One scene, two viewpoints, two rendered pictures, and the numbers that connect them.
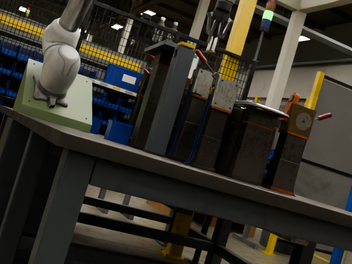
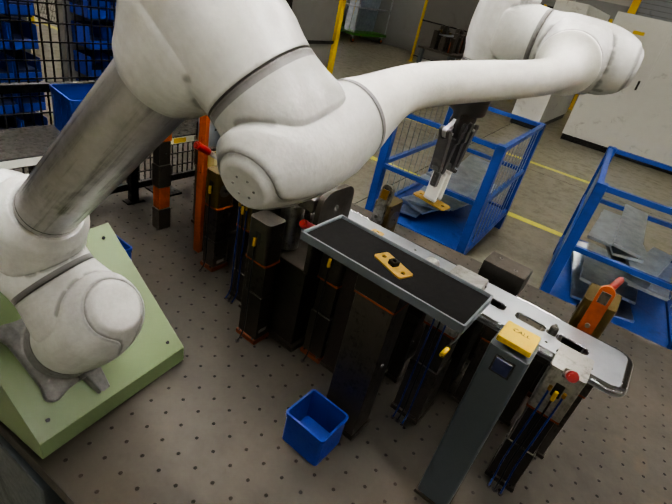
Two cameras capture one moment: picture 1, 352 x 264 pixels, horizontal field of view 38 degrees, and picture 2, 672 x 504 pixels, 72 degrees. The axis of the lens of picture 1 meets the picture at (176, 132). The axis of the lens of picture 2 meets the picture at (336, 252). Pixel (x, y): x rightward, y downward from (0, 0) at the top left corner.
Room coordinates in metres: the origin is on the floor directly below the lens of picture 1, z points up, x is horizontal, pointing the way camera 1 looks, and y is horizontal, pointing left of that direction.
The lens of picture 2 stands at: (1.81, 0.74, 1.61)
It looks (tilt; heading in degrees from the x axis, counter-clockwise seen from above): 30 degrees down; 319
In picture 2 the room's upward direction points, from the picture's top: 13 degrees clockwise
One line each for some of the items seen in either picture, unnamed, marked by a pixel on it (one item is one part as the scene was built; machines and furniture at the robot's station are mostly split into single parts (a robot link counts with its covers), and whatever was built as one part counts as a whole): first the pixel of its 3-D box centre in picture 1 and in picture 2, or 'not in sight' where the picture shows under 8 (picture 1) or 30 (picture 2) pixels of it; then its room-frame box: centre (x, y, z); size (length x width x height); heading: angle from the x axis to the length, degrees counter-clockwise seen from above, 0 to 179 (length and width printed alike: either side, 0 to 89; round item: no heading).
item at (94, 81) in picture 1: (131, 95); (128, 133); (3.43, 0.35, 1.01); 0.90 x 0.22 x 0.03; 108
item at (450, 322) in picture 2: (167, 51); (393, 266); (2.31, 0.14, 1.16); 0.37 x 0.14 x 0.02; 18
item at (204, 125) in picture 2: not in sight; (201, 186); (3.12, 0.21, 0.95); 0.03 x 0.01 x 0.50; 18
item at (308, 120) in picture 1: (292, 150); (572, 346); (2.13, -0.48, 0.88); 0.14 x 0.09 x 0.36; 108
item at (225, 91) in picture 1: (210, 123); (533, 425); (2.01, -0.12, 0.88); 0.12 x 0.07 x 0.36; 108
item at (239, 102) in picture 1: (208, 108); (378, 239); (2.61, -0.12, 1.00); 1.38 x 0.22 x 0.02; 18
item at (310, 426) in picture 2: (118, 132); (314, 426); (2.30, 0.24, 0.74); 0.11 x 0.10 x 0.09; 18
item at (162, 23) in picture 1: (159, 31); not in sight; (3.66, 0.32, 1.53); 0.07 x 0.07 x 0.20
